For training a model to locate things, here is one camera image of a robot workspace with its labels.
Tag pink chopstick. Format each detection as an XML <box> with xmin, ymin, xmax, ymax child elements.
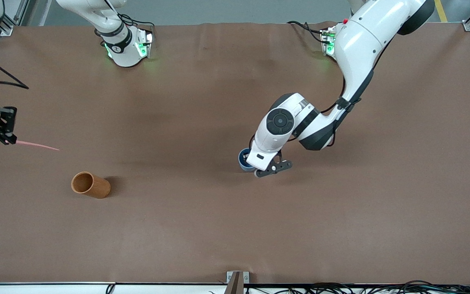
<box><xmin>16</xmin><ymin>140</ymin><xmax>60</xmax><ymax>151</ymax></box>

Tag blue cup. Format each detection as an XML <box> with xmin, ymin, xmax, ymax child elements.
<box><xmin>238</xmin><ymin>148</ymin><xmax>257</xmax><ymax>172</ymax></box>

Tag orange-brown cylindrical cup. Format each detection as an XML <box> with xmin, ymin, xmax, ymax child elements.
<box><xmin>71</xmin><ymin>171</ymin><xmax>111</xmax><ymax>199</ymax></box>

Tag brown table cover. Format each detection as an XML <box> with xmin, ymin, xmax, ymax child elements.
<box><xmin>0</xmin><ymin>22</ymin><xmax>470</xmax><ymax>285</ymax></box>

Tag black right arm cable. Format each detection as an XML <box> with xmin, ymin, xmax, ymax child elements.
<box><xmin>0</xmin><ymin>44</ymin><xmax>30</xmax><ymax>90</ymax></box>

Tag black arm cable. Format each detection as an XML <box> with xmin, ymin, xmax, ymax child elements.
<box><xmin>0</xmin><ymin>44</ymin><xmax>30</xmax><ymax>90</ymax></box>
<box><xmin>320</xmin><ymin>41</ymin><xmax>387</xmax><ymax>116</ymax></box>

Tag black right base cable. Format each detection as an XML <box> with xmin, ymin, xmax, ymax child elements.
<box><xmin>119</xmin><ymin>14</ymin><xmax>156</xmax><ymax>41</ymax></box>

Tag black base cable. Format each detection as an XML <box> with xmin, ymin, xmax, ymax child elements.
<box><xmin>287</xmin><ymin>20</ymin><xmax>332</xmax><ymax>44</ymax></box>
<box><xmin>119</xmin><ymin>14</ymin><xmax>156</xmax><ymax>41</ymax></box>

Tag small metal bracket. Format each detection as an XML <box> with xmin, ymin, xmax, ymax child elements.
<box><xmin>226</xmin><ymin>271</ymin><xmax>250</xmax><ymax>284</ymax></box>

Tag brown camera post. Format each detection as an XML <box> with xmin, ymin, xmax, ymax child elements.
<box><xmin>224</xmin><ymin>272</ymin><xmax>244</xmax><ymax>294</ymax></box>

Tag black left camera mount bracket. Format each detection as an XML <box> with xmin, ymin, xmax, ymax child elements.
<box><xmin>256</xmin><ymin>150</ymin><xmax>293</xmax><ymax>178</ymax></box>

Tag black left base cable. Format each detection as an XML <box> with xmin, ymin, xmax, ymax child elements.
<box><xmin>287</xmin><ymin>20</ymin><xmax>332</xmax><ymax>44</ymax></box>

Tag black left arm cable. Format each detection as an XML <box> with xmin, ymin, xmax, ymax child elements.
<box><xmin>320</xmin><ymin>41</ymin><xmax>387</xmax><ymax>116</ymax></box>

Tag black cable bundle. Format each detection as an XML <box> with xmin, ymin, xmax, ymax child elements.
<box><xmin>245</xmin><ymin>280</ymin><xmax>470</xmax><ymax>294</ymax></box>

